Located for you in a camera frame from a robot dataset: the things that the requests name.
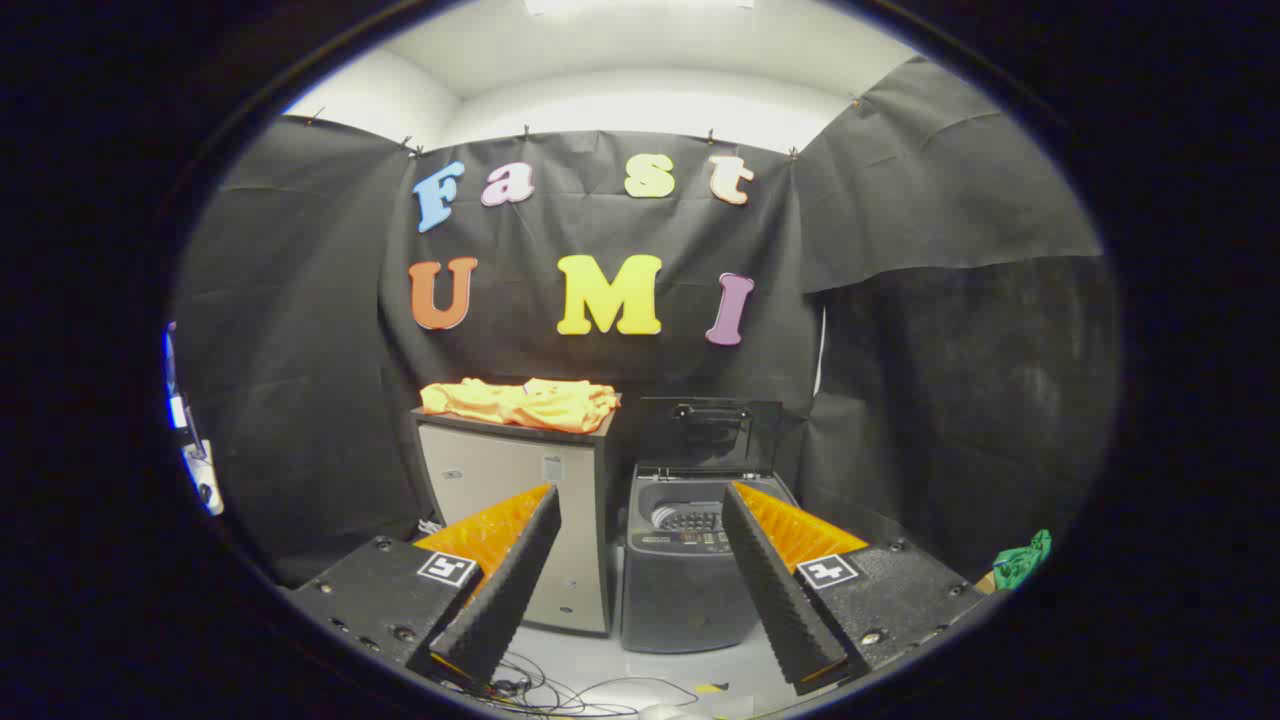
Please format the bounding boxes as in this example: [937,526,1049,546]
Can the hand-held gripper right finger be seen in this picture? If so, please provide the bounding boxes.
[720,481,986,697]

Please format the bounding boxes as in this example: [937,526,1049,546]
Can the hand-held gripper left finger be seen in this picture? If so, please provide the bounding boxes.
[283,483,563,691]

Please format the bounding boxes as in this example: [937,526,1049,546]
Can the orange polo shirt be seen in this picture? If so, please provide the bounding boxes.
[420,378,621,434]

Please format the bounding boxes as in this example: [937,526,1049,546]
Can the grey washing machine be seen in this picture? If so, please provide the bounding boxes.
[620,462,801,654]

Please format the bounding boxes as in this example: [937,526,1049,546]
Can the dark washing machine lid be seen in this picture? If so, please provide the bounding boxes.
[636,397,784,476]

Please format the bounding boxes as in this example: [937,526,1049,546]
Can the small grey cabinet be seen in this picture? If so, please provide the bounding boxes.
[412,405,623,637]

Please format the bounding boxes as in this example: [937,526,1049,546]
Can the white and blue object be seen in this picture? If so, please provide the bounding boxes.
[163,322,225,517]

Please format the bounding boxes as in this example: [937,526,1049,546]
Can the green cloth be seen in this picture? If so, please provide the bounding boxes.
[992,529,1053,591]

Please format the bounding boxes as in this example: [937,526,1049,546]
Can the black floor cables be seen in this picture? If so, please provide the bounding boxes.
[440,650,701,717]

